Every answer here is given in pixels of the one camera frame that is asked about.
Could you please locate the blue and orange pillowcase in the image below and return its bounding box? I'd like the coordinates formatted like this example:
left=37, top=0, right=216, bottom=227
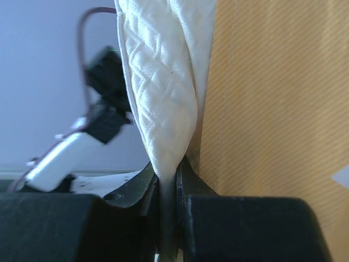
left=200, top=1, right=348, bottom=261

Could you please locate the cream pillow yellow trim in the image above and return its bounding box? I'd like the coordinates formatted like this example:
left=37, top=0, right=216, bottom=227
left=115, top=1, right=216, bottom=261

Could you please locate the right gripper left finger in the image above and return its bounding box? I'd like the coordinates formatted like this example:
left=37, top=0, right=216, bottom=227
left=1, top=164, right=159, bottom=261

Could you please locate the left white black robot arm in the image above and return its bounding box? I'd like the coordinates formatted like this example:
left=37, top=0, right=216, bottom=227
left=8, top=46, right=131, bottom=192

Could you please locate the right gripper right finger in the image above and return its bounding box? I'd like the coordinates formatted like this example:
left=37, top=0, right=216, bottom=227
left=176, top=158, right=332, bottom=261

